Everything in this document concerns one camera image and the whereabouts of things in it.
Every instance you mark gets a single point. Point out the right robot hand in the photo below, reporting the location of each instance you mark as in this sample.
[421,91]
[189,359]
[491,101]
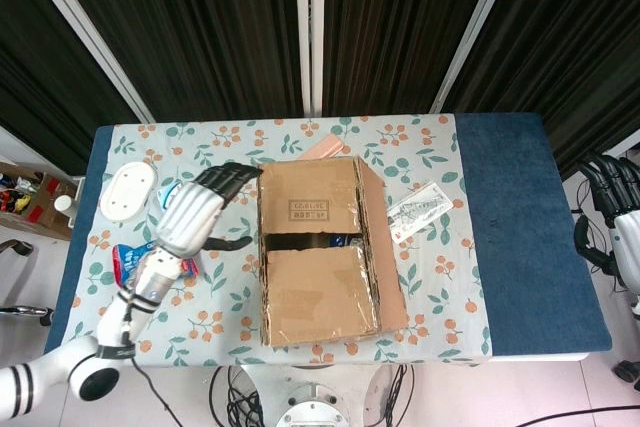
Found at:
[627,242]

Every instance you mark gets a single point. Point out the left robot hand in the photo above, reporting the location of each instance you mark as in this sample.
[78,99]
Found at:
[190,217]

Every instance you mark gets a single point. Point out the brown cardboard shipping box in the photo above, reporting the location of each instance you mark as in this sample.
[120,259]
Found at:
[315,287]

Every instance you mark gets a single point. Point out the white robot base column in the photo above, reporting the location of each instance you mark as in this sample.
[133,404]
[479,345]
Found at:
[312,404]

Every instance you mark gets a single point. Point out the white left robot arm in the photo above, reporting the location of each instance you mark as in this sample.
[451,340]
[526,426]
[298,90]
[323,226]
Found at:
[115,322]

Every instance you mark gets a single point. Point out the blue white soap box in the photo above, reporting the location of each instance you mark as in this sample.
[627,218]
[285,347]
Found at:
[167,195]

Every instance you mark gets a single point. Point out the open cardboard box with clutter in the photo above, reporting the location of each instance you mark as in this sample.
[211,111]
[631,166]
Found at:
[35,197]

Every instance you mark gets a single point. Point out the white oval plastic dish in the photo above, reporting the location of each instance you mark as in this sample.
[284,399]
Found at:
[127,192]

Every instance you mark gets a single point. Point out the blue snack bag with biscuits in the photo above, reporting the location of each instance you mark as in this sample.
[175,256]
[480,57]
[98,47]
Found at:
[125,262]

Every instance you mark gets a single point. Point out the floral orange fruit tablecloth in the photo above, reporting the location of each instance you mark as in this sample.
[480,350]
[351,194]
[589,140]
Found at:
[225,307]

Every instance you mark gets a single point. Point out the blue fabric table cover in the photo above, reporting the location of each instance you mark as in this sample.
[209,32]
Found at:
[525,227]

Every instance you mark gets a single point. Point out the small white bottle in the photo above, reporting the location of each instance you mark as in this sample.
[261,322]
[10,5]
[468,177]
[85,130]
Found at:
[64,207]

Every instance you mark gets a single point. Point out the pink flat package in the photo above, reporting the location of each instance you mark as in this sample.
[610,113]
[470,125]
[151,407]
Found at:
[324,146]

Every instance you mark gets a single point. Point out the dark blue packet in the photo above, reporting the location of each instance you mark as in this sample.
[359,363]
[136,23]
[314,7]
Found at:
[340,241]

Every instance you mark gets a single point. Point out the dark pleated curtain panel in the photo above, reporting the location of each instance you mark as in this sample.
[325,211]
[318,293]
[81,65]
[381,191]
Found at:
[580,47]
[395,27]
[200,32]
[35,97]

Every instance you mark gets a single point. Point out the black chrome chair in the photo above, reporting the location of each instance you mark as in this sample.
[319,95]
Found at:
[20,312]

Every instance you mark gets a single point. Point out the clear protractor ruler set pack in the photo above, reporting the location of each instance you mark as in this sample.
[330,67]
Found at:
[420,209]

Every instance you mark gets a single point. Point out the white frame post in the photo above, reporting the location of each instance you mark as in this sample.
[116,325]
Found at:
[85,27]
[475,32]
[309,32]

